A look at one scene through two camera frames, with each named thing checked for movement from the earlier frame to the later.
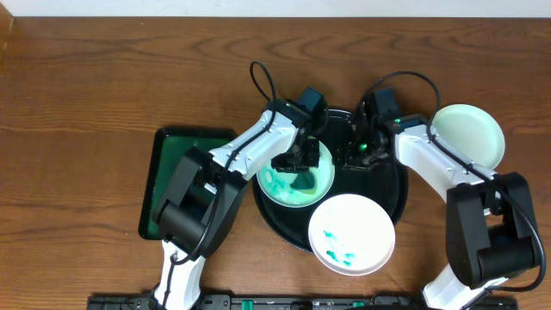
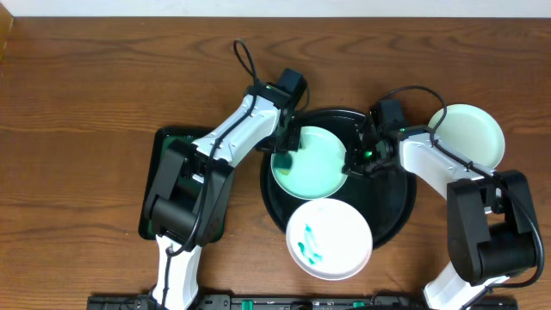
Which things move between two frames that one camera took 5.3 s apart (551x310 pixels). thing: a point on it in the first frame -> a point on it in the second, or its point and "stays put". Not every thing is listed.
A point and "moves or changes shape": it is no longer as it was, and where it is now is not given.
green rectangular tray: (168, 149) stays put
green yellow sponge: (304, 182) moves or changes shape
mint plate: (298, 189) moves or changes shape
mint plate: (471, 133) stays put
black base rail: (291, 302) stays put
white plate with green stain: (351, 234) moves or changes shape
